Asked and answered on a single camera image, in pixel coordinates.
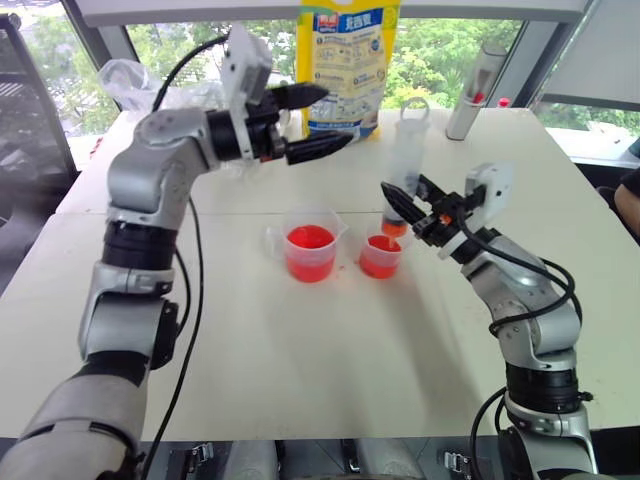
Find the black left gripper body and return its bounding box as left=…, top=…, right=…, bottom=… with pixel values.
left=243, top=87, right=288, bottom=165

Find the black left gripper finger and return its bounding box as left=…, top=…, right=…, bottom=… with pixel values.
left=276, top=82, right=330, bottom=111
left=285, top=132, right=355, bottom=167

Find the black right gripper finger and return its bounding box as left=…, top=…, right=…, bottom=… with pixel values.
left=416, top=173, right=450, bottom=201
left=380, top=181, right=431, bottom=226

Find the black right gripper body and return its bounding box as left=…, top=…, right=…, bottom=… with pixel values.
left=411, top=190, right=486, bottom=249

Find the clear graduated cylinder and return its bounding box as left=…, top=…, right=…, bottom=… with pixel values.
left=380, top=98, right=432, bottom=248

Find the small measuring cup red liquid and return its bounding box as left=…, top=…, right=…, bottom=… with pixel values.
left=358, top=223, right=413, bottom=280

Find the large measuring cup red liquid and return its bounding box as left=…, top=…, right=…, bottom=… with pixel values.
left=264, top=204, right=350, bottom=285

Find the yellow printed stand-up bag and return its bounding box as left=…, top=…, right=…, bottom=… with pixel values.
left=294, top=0, right=403, bottom=143

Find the white cylinder container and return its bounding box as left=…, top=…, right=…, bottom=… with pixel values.
left=445, top=41, right=507, bottom=142

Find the crumpled clear plastic bag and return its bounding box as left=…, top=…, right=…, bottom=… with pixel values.
left=97, top=58, right=224, bottom=114

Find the person in dark clothes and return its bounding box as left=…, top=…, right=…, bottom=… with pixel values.
left=596, top=137, right=640, bottom=246

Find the black metal rack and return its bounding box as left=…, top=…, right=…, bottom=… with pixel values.
left=0, top=13, right=81, bottom=296

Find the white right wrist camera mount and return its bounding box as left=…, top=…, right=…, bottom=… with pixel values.
left=464, top=161, right=515, bottom=232

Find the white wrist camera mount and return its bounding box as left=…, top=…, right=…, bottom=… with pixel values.
left=464, top=161, right=515, bottom=232
left=220, top=23, right=274, bottom=162

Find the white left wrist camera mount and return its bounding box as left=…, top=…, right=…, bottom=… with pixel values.
left=220, top=23, right=274, bottom=162

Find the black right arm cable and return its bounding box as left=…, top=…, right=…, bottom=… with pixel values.
left=457, top=217, right=584, bottom=480

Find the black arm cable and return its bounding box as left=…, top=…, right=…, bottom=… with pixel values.
left=141, top=34, right=232, bottom=480
left=457, top=217, right=584, bottom=480

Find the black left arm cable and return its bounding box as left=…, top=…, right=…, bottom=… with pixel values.
left=141, top=34, right=232, bottom=480

